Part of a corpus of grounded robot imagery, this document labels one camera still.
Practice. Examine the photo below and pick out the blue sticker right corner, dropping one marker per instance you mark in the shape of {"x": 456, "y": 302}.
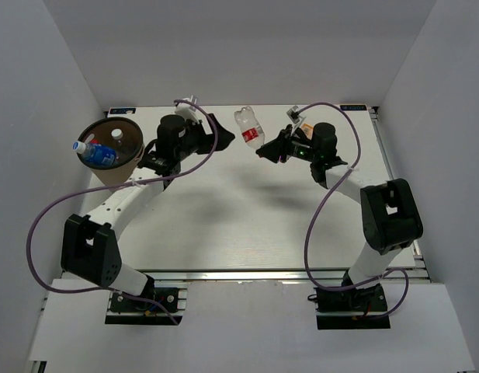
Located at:
{"x": 353, "y": 107}

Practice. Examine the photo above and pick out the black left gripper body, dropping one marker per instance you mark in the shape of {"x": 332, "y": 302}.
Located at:
{"x": 195, "y": 141}

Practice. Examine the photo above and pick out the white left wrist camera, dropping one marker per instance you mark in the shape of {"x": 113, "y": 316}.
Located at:
{"x": 186, "y": 111}

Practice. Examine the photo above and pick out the crushed red label bottle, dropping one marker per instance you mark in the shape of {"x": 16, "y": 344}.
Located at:
{"x": 250, "y": 128}

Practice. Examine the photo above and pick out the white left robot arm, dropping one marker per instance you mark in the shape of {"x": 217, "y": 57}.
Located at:
{"x": 90, "y": 243}

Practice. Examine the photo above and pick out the orange juice bottle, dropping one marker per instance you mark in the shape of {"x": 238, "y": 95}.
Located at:
{"x": 308, "y": 130}

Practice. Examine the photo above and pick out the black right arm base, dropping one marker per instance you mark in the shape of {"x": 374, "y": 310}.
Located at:
{"x": 349, "y": 307}

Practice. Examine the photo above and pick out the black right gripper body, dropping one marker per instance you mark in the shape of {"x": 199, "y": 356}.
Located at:
{"x": 303, "y": 151}

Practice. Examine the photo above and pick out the brown cardboard cylinder bin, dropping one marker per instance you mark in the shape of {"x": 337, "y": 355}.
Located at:
{"x": 100, "y": 133}

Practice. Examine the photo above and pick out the aluminium table front rail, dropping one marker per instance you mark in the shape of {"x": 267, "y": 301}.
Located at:
{"x": 322, "y": 275}

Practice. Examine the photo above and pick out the blue sticker corner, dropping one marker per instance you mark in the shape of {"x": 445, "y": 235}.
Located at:
{"x": 353, "y": 107}
{"x": 122, "y": 111}

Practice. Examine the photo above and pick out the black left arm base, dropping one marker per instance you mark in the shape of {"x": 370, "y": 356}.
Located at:
{"x": 157, "y": 305}

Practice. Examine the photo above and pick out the blue sticker left corner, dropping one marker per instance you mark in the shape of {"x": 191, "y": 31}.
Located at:
{"x": 122, "y": 111}

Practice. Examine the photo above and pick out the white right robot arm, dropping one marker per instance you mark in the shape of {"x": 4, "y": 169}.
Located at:
{"x": 389, "y": 214}

